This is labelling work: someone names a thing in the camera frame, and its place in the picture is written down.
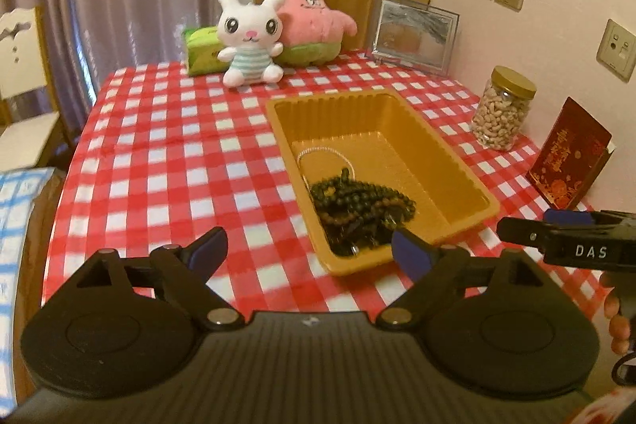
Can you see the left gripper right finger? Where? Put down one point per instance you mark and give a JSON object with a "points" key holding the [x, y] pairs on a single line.
{"points": [[431, 268]]}

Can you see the silver picture frame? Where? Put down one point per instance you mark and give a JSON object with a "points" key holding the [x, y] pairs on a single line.
{"points": [[412, 34]]}

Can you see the red checkered tablecloth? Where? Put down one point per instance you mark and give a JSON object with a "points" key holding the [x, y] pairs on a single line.
{"points": [[164, 157]]}

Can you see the white bunny plush toy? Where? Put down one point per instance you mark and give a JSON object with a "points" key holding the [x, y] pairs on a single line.
{"points": [[250, 36]]}

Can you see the pink starfish plush toy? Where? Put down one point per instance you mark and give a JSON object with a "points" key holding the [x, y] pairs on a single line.
{"points": [[312, 32]]}

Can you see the green tissue pack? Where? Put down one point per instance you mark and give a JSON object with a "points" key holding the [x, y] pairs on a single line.
{"points": [[202, 46]]}

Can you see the white wooden chair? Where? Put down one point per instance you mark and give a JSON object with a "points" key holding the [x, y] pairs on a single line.
{"points": [[25, 68]]}

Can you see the yellow plastic tray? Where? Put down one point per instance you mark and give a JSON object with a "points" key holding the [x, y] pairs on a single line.
{"points": [[380, 139]]}

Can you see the cashew jar gold lid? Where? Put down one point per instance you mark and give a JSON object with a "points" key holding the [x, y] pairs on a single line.
{"points": [[503, 108]]}

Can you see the wall network outlet plate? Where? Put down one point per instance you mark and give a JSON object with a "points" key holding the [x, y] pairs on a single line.
{"points": [[617, 50]]}

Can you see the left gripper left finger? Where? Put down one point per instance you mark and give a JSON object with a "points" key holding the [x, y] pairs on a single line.
{"points": [[184, 272]]}

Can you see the blue white checkered cushion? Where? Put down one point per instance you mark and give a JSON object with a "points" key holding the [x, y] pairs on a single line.
{"points": [[28, 203]]}

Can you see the right hand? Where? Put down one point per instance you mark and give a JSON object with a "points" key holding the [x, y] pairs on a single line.
{"points": [[619, 326]]}

